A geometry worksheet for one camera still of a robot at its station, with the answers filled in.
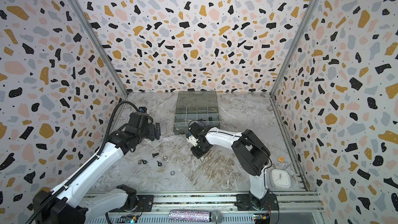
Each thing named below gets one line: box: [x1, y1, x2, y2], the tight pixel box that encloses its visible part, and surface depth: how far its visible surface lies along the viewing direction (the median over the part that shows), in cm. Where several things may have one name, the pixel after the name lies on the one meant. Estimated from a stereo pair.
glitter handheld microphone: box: [168, 210, 224, 224], surface depth 69 cm
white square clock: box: [269, 168, 291, 188], surface depth 81 cm
